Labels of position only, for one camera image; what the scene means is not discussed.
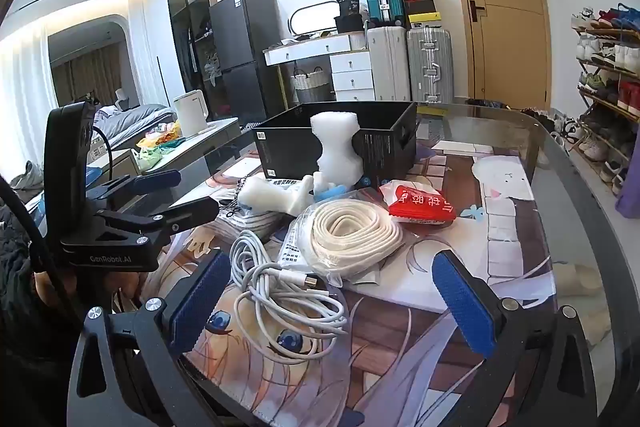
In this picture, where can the red and white packet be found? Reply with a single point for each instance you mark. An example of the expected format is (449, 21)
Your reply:
(420, 204)

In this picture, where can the brown curtain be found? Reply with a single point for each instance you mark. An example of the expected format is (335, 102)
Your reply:
(90, 72)

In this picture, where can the green plastic bag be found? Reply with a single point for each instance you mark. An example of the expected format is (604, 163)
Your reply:
(152, 157)

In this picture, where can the white suitcase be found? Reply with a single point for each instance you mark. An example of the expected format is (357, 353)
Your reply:
(387, 62)

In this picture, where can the woven basket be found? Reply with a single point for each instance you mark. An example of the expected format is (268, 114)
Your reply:
(312, 87)

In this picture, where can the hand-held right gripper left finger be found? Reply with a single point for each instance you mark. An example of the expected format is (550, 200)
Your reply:
(200, 302)

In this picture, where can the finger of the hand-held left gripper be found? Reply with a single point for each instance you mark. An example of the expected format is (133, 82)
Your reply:
(160, 179)
(195, 209)

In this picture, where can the black cardboard box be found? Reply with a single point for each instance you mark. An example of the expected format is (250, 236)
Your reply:
(285, 147)

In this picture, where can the purple bag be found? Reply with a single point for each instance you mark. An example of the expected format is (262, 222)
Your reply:
(630, 197)

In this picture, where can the person's left forearm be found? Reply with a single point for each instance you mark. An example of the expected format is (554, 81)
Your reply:
(20, 307)

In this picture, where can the shoe rack with shoes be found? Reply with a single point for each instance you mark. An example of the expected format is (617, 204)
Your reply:
(625, 57)

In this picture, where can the white side table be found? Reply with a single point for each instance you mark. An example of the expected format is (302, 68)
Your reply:
(215, 129)

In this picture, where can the black bag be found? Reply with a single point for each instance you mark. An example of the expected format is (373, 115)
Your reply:
(350, 22)

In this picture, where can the open brown box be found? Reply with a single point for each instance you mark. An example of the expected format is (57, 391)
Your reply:
(120, 162)

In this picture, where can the beige slippers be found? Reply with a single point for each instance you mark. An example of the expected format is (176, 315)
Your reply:
(575, 279)

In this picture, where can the tan wooden door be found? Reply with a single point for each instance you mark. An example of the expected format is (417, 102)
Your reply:
(505, 32)

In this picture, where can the printed plastic packet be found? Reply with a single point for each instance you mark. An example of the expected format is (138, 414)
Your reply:
(250, 222)

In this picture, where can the shoes on floor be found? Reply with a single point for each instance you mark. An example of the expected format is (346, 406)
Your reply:
(542, 117)

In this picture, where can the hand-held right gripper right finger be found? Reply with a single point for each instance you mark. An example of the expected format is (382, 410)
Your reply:
(465, 307)

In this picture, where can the yellow snack bag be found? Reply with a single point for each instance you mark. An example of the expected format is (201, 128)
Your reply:
(155, 138)

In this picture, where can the oval mirror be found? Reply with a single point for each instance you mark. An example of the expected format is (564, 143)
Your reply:
(310, 19)

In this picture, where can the printed cartoon desk mat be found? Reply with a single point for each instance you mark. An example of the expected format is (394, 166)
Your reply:
(500, 232)

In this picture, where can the black refrigerator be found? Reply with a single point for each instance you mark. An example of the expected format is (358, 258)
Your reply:
(240, 37)

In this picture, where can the white and blue plush toy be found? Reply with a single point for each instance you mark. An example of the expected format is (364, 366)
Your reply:
(270, 199)

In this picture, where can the grey cloth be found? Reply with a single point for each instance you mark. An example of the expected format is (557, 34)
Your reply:
(27, 177)

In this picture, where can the white electric kettle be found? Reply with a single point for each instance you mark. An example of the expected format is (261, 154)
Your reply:
(190, 114)

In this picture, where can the white foam block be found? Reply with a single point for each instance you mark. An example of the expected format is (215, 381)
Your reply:
(335, 157)

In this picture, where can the black glass cabinet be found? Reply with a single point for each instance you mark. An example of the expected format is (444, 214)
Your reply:
(185, 7)

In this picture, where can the white dressing table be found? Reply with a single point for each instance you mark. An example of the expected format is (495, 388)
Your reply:
(350, 62)

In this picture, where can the person's left hand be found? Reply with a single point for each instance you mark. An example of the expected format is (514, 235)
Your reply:
(127, 287)

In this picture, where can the bed with grey duvet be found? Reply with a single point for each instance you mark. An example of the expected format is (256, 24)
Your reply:
(130, 119)

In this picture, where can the silver suitcase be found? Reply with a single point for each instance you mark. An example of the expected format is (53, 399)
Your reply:
(430, 62)

